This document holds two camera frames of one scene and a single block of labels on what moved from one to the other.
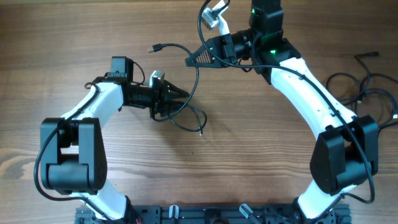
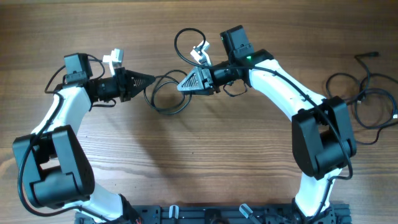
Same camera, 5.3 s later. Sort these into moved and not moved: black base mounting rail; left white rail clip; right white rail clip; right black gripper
Moved: right black gripper
Not moved: left white rail clip; black base mounting rail; right white rail clip
